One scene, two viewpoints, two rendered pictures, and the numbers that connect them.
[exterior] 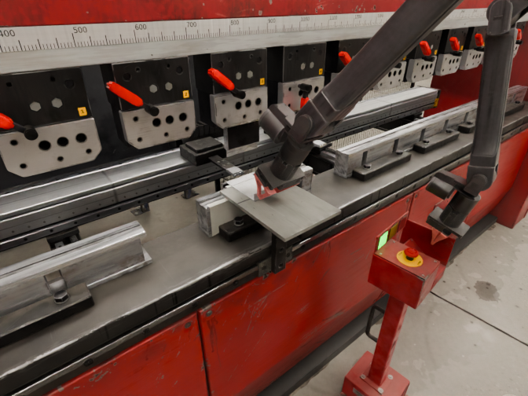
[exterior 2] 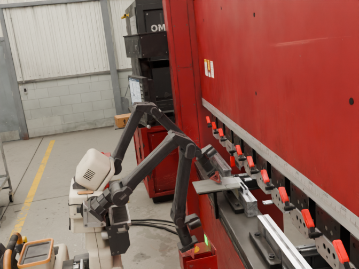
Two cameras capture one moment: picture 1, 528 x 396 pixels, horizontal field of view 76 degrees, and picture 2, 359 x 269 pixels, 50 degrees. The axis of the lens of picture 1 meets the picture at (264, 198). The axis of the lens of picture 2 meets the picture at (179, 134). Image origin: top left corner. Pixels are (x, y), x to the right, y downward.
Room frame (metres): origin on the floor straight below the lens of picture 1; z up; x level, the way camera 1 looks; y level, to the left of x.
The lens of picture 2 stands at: (1.75, -2.01, 1.90)
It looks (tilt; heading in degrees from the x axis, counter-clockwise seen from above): 14 degrees down; 122
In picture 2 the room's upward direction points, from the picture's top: 6 degrees counter-clockwise
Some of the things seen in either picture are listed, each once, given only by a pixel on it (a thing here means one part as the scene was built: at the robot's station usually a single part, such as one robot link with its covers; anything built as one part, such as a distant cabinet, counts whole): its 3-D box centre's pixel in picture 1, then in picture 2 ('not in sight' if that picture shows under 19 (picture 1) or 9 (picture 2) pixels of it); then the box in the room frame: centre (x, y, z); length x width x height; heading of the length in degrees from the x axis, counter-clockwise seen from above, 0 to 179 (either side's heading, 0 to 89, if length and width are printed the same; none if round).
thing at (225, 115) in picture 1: (232, 86); (234, 139); (0.83, 0.08, 1.26); 0.15 x 0.09 x 0.17; 128
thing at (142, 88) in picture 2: not in sight; (143, 96); (-0.27, 0.68, 1.42); 0.45 x 0.12 x 0.36; 143
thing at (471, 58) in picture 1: (467, 46); (338, 235); (1.57, -0.87, 1.26); 0.15 x 0.09 x 0.17; 128
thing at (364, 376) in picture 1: (376, 376); not in sight; (0.80, -0.45, 0.13); 0.10 x 0.10 x 0.01; 44
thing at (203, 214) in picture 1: (258, 196); (242, 195); (0.88, 0.01, 0.92); 0.39 x 0.06 x 0.10; 128
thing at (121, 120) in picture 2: not in sight; (124, 119); (-1.03, 1.29, 1.04); 0.30 x 0.26 x 0.12; 133
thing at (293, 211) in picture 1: (277, 201); (215, 184); (0.73, -0.03, 1.00); 0.26 x 0.18 x 0.01; 38
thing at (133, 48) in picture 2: not in sight; (149, 82); (-0.26, 0.78, 1.53); 0.51 x 0.25 x 0.85; 143
